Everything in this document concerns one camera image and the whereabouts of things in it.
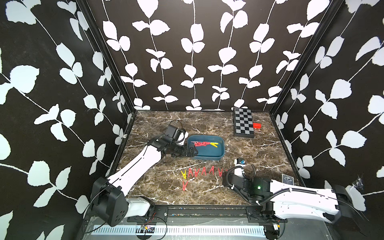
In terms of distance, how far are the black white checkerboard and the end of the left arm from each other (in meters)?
0.45

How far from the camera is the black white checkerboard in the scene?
1.07 m

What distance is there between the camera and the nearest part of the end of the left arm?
58 centimetres
